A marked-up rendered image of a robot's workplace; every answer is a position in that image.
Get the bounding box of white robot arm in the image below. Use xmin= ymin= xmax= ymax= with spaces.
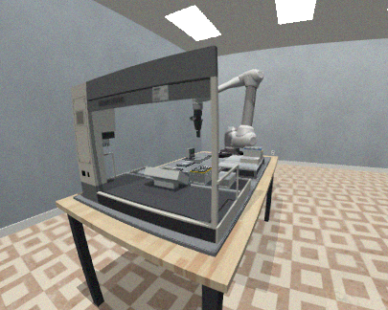
xmin=218 ymin=69 xmax=263 ymax=155

